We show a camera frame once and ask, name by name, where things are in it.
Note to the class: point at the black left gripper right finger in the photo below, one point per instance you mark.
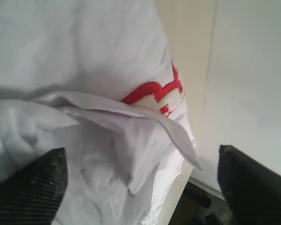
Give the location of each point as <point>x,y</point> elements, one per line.
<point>252,191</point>

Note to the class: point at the white t-shirt red Chinese patch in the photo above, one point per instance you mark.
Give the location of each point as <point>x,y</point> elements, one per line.
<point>94,77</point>

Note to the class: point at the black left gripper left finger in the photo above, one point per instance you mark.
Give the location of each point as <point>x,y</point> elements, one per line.
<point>33,195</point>

